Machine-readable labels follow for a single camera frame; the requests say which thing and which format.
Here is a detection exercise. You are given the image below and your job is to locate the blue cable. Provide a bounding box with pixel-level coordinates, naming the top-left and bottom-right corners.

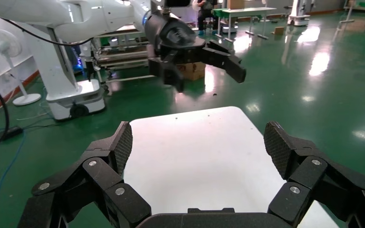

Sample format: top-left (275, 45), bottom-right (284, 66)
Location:
top-left (0, 132), bottom-right (26, 228)

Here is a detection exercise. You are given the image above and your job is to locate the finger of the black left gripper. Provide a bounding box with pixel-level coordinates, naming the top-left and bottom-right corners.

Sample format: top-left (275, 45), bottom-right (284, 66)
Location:
top-left (198, 40), bottom-right (247, 84)
top-left (148, 50), bottom-right (185, 94)

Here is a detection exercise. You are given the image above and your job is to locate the thin black cable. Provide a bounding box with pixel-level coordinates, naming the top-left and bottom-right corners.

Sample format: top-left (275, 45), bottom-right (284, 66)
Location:
top-left (0, 17), bottom-right (95, 47)

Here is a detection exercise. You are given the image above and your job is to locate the metal shelf rack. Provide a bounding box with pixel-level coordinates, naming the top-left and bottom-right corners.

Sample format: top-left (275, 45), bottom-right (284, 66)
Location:
top-left (91, 24), bottom-right (158, 84)

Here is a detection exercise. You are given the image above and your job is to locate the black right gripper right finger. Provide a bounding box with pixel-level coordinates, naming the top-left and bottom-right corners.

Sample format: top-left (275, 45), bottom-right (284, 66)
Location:
top-left (263, 121), bottom-right (365, 228)

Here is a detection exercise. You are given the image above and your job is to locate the black power strip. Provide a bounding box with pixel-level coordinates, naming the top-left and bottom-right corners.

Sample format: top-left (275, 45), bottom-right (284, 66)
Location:
top-left (0, 125), bottom-right (24, 141)

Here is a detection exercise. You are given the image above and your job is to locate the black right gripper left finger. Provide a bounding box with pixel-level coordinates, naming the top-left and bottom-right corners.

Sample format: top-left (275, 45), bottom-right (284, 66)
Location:
top-left (17, 121), bottom-right (152, 228)

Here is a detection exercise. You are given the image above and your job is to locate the white distant robot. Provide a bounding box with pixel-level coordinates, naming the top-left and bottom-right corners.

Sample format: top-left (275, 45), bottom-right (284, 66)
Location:
top-left (287, 0), bottom-right (311, 27)

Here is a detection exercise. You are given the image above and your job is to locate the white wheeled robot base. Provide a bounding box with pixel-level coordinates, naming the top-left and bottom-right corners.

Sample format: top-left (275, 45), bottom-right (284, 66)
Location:
top-left (22, 23), bottom-right (106, 122)

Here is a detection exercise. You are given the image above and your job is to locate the person in dark clothes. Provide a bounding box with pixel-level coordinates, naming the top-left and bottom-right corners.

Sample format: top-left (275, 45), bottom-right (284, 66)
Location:
top-left (192, 0), bottom-right (218, 32)

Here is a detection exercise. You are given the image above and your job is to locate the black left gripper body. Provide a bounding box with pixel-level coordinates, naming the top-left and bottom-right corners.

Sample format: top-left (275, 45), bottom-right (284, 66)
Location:
top-left (144, 12), bottom-right (207, 68)

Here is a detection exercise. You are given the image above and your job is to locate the white standing fan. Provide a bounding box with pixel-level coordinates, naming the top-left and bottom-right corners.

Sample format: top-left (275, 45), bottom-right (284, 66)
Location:
top-left (0, 29), bottom-right (41, 107)

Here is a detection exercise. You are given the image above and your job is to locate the large brown cardboard box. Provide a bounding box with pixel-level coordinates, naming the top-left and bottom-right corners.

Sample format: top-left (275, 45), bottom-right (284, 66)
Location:
top-left (176, 62), bottom-right (207, 82)

